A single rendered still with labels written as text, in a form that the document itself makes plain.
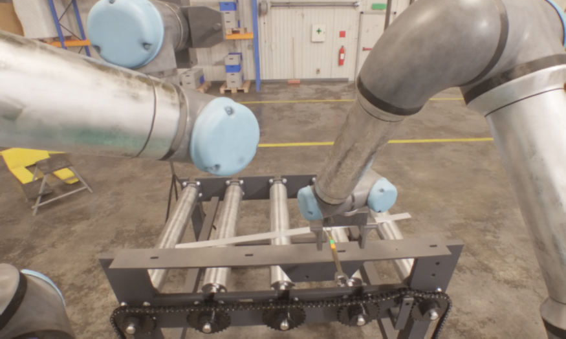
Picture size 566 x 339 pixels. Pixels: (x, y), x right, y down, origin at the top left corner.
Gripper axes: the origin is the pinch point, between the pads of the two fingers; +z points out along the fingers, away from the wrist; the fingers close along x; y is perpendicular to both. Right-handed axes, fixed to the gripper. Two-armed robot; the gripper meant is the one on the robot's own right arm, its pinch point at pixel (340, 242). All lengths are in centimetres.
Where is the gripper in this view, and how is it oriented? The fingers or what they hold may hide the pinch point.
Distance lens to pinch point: 92.0
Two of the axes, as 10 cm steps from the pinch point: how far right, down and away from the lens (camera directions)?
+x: 10.0, -0.3, 0.3
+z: 0.1, 8.9, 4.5
